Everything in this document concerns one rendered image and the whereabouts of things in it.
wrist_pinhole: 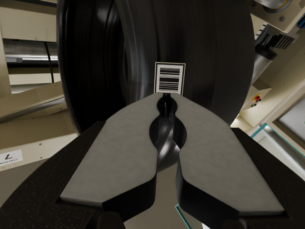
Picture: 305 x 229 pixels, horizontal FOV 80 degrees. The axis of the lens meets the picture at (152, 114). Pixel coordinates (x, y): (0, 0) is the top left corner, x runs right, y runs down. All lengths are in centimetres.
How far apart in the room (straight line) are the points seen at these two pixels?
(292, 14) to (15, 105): 96
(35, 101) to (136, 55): 71
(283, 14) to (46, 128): 90
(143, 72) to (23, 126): 76
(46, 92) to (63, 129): 18
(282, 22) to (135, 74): 37
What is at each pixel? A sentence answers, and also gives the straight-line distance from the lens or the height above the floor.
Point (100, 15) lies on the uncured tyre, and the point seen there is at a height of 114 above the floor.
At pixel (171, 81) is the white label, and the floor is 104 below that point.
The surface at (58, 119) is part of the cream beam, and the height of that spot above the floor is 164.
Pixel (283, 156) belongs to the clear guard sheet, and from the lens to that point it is 97.
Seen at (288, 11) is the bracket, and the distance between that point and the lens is 54.
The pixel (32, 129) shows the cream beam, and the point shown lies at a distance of 94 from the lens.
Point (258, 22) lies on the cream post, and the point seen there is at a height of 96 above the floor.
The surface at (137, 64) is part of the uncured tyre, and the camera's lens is 27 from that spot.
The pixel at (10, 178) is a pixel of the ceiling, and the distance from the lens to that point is 374.
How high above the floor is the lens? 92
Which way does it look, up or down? 38 degrees up
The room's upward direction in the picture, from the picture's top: 154 degrees counter-clockwise
